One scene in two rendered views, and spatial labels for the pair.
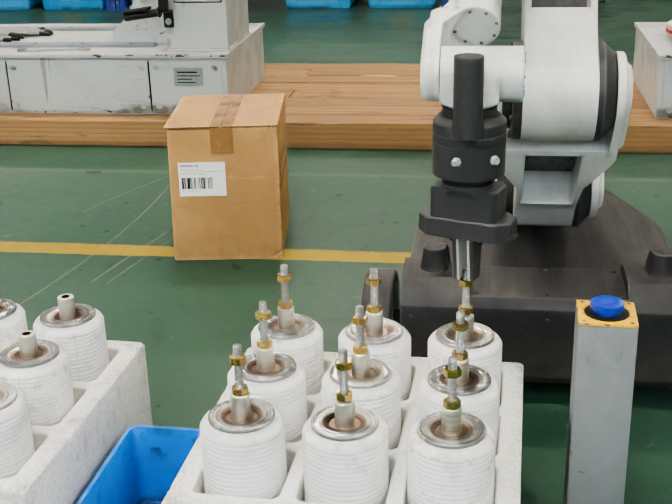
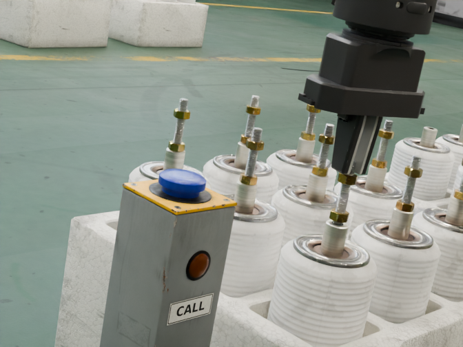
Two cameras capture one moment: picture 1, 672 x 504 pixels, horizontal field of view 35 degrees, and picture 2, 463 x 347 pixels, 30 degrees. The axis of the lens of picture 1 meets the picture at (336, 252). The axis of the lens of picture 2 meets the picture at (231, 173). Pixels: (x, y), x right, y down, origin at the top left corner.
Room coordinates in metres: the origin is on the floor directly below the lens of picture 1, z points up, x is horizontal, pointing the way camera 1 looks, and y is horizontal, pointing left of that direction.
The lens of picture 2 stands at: (1.57, -0.89, 0.54)
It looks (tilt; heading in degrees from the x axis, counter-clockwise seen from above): 16 degrees down; 122
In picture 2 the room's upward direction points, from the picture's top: 10 degrees clockwise
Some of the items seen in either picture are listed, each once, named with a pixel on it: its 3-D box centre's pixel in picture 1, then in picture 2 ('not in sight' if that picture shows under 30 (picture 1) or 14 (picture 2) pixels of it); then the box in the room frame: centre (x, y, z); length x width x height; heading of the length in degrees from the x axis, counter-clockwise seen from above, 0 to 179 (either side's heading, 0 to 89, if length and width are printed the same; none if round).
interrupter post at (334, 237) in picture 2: (465, 326); (333, 239); (1.25, -0.16, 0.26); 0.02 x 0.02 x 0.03
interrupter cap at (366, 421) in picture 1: (344, 423); (242, 166); (1.03, 0.00, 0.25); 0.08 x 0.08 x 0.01
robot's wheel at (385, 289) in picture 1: (380, 328); not in sight; (1.60, -0.07, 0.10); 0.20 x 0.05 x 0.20; 172
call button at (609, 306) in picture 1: (607, 308); (181, 186); (1.17, -0.33, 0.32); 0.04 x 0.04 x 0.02
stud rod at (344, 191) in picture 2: (465, 296); (342, 198); (1.25, -0.16, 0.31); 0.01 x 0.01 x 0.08
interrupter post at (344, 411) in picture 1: (344, 412); (244, 156); (1.03, 0.00, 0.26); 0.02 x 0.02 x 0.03
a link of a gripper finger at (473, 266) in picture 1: (477, 256); (343, 139); (1.24, -0.18, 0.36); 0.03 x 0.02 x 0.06; 153
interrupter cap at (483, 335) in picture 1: (465, 335); (331, 251); (1.25, -0.16, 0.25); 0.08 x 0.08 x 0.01
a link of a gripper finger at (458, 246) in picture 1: (456, 253); (366, 140); (1.25, -0.15, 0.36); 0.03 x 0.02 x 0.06; 153
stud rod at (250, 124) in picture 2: (343, 380); (250, 125); (1.03, 0.00, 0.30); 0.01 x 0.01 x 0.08
